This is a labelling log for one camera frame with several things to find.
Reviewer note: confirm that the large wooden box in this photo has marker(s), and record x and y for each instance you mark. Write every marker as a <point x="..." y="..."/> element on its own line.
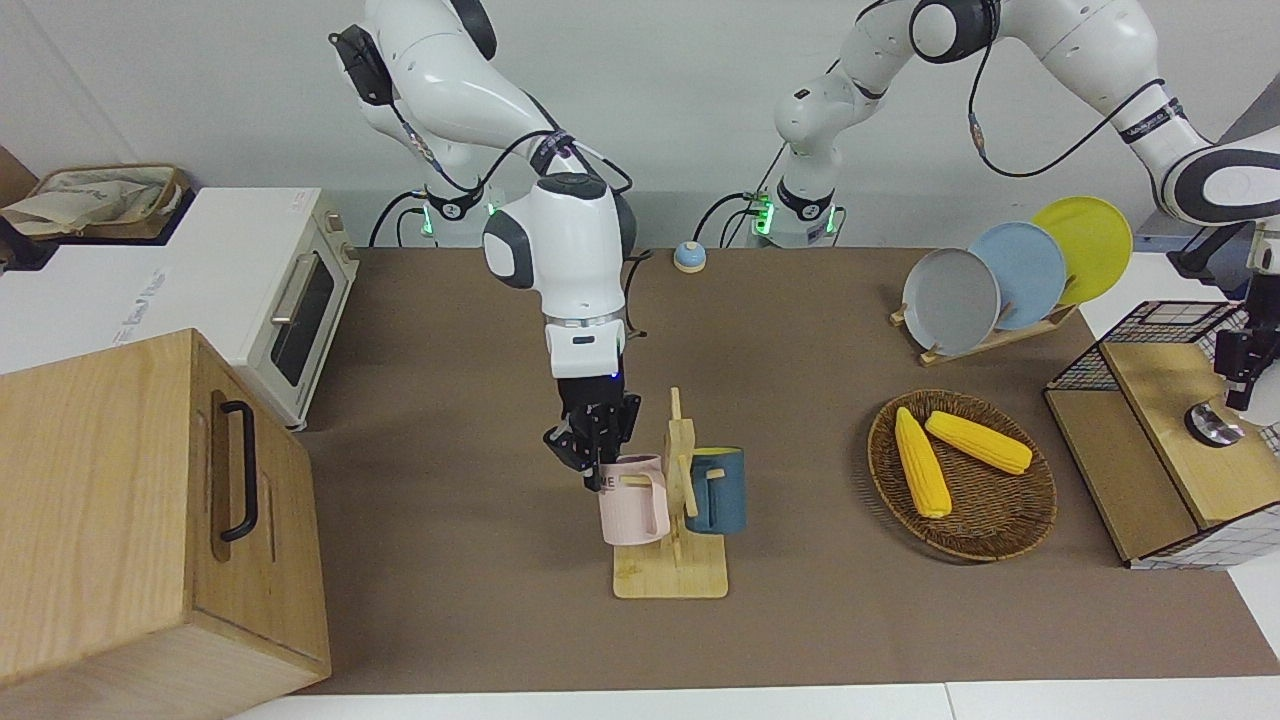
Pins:
<point x="100" y="500"/>

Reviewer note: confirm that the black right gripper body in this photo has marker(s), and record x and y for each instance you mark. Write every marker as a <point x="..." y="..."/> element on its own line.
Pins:
<point x="590" y="400"/>

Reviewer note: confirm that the brown wicker basket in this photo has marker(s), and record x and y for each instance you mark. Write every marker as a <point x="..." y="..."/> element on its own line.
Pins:
<point x="990" y="510"/>

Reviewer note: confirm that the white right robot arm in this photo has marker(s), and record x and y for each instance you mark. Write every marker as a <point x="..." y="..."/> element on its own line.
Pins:
<point x="570" y="260"/>

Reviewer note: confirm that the black platform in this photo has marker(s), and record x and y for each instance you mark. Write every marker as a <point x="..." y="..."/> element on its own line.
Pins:
<point x="20" y="255"/>

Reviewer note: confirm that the yellow plate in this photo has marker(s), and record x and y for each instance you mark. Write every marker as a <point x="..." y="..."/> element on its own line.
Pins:
<point x="1095" y="245"/>

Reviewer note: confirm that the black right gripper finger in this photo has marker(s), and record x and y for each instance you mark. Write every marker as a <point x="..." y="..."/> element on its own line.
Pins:
<point x="628" y="425"/>
<point x="575" y="450"/>

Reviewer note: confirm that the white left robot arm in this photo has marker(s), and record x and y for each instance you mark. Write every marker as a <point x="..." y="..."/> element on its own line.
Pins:
<point x="1100" y="40"/>

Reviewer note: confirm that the wooden mug rack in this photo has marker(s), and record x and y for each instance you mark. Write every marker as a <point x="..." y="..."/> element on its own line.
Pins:
<point x="660" y="570"/>

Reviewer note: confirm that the dark blue mug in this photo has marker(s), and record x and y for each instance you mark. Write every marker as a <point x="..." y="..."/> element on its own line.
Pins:
<point x="725" y="495"/>

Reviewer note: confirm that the brown rimmed tray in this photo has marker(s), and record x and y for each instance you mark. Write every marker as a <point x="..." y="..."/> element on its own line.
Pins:
<point x="180" y="195"/>

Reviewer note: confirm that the light blue plate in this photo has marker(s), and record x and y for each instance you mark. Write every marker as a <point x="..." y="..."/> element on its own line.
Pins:
<point x="1030" y="275"/>

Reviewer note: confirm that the black stand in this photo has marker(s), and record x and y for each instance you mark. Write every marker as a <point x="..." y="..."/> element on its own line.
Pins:
<point x="1195" y="260"/>

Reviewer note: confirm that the small blue bell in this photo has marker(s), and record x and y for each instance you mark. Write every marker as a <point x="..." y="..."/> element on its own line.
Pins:
<point x="689" y="258"/>

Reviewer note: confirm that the yellow corn cob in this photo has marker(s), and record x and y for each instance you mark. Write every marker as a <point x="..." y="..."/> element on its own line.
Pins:
<point x="980" y="442"/>
<point x="922" y="465"/>

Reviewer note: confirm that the grey plate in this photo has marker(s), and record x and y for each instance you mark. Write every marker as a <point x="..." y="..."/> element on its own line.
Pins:
<point x="950" y="305"/>

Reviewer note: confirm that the wooden plate rack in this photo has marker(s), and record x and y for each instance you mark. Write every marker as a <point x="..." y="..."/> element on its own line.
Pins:
<point x="1000" y="338"/>

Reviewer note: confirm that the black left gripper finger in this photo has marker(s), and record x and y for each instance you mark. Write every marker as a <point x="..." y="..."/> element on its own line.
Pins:
<point x="1240" y="392"/>

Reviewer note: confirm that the white toaster oven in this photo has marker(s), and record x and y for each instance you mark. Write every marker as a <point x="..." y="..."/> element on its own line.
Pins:
<point x="150" y="290"/>

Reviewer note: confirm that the tray with crumpled paper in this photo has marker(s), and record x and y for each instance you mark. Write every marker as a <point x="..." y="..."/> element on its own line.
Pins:
<point x="80" y="205"/>

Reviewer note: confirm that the pink ribbed mug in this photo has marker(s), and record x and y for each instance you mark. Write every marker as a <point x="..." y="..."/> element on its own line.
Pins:
<point x="630" y="510"/>

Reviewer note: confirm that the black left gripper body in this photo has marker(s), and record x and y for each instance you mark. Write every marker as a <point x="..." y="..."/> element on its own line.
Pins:
<point x="1250" y="350"/>

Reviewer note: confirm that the brown table mat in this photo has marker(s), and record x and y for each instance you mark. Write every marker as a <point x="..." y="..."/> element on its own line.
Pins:
<point x="450" y="400"/>

